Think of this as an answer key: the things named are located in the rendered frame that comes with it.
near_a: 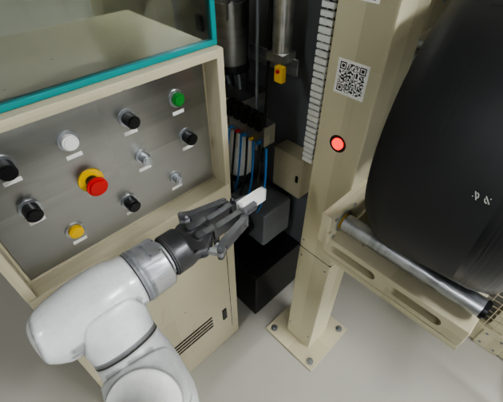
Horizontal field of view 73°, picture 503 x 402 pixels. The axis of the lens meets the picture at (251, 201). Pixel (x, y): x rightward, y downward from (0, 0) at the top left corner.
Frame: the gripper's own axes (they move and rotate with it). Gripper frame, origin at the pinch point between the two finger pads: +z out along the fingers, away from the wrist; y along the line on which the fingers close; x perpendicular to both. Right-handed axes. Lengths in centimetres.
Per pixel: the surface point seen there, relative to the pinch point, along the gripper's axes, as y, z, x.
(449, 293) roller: -36.5, 21.3, 15.1
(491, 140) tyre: -30.2, 12.5, -22.9
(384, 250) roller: -21.4, 21.5, 14.9
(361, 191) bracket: -8.3, 30.8, 11.1
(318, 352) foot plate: -11, 31, 105
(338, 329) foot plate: -11, 45, 104
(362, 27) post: 0.0, 28.9, -26.2
